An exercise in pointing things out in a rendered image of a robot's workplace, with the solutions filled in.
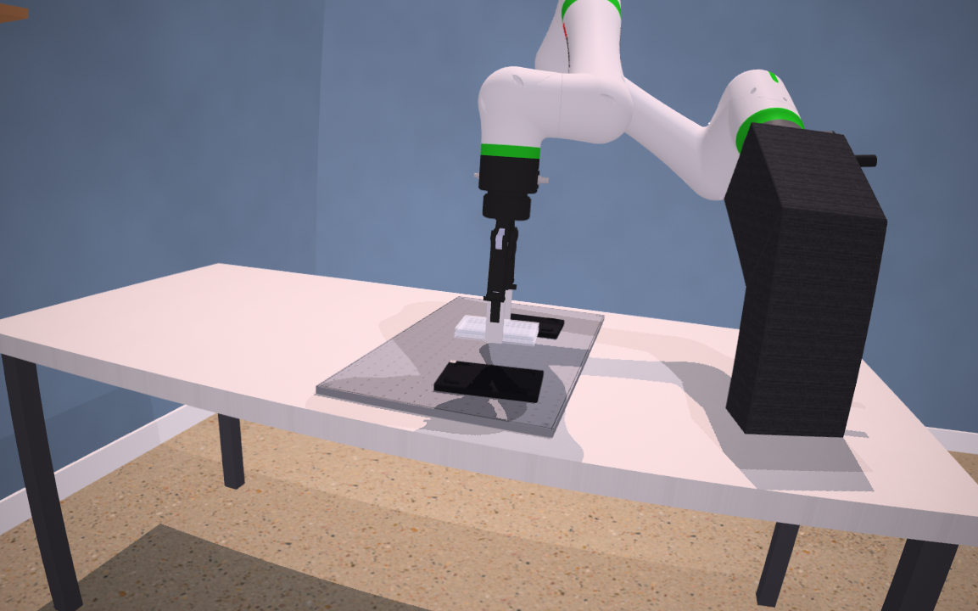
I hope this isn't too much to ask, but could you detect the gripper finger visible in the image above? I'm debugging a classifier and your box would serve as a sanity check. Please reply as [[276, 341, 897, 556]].
[[504, 240, 517, 320], [483, 228, 517, 344]]

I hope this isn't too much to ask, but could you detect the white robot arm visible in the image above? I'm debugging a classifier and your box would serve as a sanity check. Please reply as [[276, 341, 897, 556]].
[[474, 0, 805, 200]]

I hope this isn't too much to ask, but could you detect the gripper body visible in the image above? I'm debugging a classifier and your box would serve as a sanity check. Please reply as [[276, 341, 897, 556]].
[[483, 193, 531, 253]]

